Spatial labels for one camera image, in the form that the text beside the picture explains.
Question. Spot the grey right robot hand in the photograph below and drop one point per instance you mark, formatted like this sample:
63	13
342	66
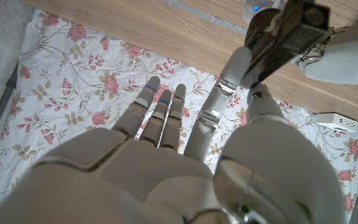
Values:
141	183

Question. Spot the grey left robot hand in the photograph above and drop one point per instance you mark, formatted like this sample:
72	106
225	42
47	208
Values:
346	65

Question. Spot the white power strip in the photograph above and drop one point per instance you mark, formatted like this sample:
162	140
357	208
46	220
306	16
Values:
337	123

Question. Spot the floral backdrop cloth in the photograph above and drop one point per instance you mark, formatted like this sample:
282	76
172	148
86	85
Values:
73	77

